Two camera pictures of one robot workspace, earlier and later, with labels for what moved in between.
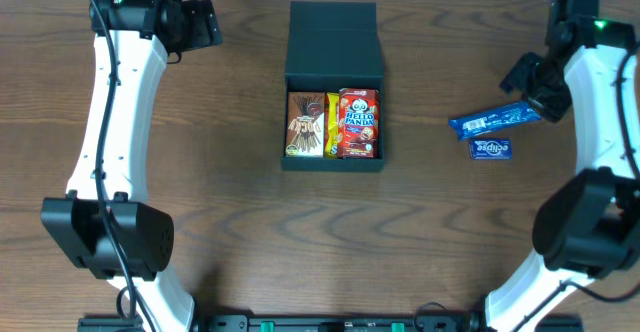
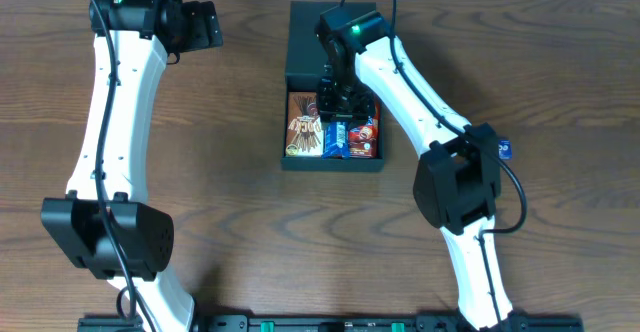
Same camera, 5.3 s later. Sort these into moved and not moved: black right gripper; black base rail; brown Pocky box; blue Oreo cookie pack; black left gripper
Moved: blue Oreo cookie pack; black right gripper
Not moved: black base rail; black left gripper; brown Pocky box
